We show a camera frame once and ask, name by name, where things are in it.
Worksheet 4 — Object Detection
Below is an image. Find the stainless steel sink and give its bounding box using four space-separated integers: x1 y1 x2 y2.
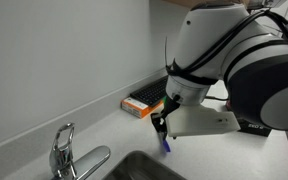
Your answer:
102 150 187 180

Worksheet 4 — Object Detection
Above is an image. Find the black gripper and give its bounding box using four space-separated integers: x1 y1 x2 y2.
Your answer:
150 95 182 142

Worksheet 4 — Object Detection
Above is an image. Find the chrome faucet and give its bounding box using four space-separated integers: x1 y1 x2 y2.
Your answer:
48 122 112 180

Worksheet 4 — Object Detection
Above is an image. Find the orange and white box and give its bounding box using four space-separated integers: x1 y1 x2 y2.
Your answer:
120 96 165 120

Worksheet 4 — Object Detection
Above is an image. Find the black ZED 2 box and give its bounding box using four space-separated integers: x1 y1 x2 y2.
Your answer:
234 114 272 138

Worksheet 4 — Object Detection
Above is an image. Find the black cable on counter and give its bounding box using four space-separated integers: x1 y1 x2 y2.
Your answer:
204 95 230 102

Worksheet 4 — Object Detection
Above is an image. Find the black keyboard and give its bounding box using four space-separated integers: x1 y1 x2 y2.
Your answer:
129 75 169 108

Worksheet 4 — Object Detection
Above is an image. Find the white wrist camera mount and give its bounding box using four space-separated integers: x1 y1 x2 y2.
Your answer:
165 104 242 138

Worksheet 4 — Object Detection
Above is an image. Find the blue pen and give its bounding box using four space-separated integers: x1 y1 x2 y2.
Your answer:
161 138 172 154

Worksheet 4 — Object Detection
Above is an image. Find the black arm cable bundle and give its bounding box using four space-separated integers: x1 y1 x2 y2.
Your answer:
165 8 288 86

